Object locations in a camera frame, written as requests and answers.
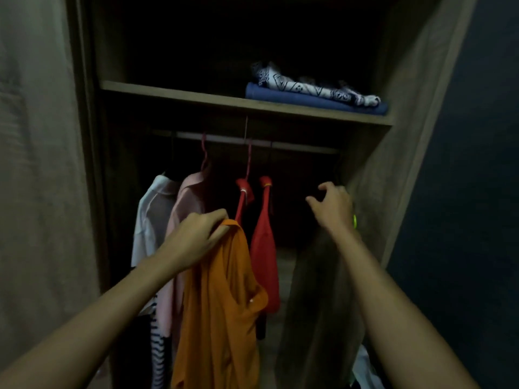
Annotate white patterned blanket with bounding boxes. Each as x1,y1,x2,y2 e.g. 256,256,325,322
250,62,383,109

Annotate white plastic bags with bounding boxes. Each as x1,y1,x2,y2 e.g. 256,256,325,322
351,345,385,389

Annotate white navy striped shirt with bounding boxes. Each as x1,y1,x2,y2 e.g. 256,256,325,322
130,174,182,389

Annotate person's left hand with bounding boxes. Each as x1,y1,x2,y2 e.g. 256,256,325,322
156,209,231,277

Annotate pink shirt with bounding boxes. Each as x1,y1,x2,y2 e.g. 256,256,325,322
155,171,212,341

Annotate person's left forearm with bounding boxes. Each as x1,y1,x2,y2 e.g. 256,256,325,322
0,254,179,389

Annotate person's right hand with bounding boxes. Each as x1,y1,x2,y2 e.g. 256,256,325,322
305,182,357,239

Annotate red polo shirt white trim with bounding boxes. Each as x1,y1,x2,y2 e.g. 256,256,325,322
234,177,256,228

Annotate orange shirt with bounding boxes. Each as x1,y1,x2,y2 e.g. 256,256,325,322
170,219,270,389

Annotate blue folded blanket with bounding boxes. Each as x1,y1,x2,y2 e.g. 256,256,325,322
244,82,390,117

